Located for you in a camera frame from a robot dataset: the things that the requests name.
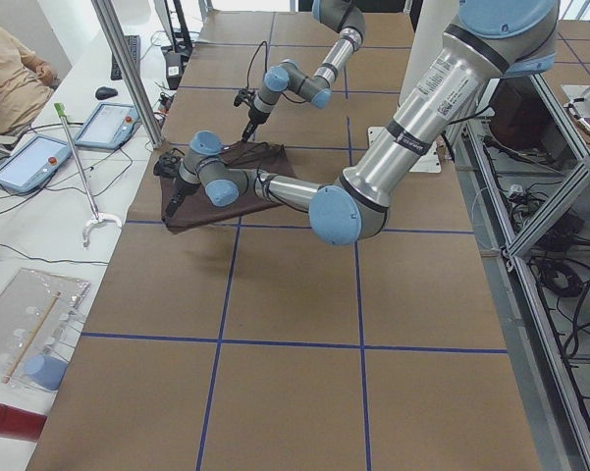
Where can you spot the clear plastic bag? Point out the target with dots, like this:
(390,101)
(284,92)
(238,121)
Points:
(23,299)

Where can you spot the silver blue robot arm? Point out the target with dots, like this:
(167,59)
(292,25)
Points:
(485,40)
(347,21)

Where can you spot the far teach pendant tablet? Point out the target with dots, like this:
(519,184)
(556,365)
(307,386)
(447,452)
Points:
(108,127)

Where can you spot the near teach pendant tablet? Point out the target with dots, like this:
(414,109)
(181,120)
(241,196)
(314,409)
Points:
(34,163)

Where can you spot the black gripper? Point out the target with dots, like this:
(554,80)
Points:
(253,117)
(181,186)

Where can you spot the seated person in beige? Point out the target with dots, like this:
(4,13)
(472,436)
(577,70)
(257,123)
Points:
(26,83)

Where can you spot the red cylinder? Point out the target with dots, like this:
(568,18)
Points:
(19,424)

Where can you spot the blue plastic cup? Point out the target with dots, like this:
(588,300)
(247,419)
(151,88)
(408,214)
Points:
(46,371)

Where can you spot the wooden stick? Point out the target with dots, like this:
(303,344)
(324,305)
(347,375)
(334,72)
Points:
(29,340)

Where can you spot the black computer mouse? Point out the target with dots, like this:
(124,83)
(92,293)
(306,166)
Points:
(105,92)

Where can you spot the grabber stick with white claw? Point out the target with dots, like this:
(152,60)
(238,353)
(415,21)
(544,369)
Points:
(98,218)

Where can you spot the aluminium frame post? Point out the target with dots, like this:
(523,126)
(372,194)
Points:
(114,35)

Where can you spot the teach pendant tablet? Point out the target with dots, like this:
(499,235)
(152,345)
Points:
(34,163)
(108,127)

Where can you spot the dark brown t-shirt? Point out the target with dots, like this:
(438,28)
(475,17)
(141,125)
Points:
(197,210)

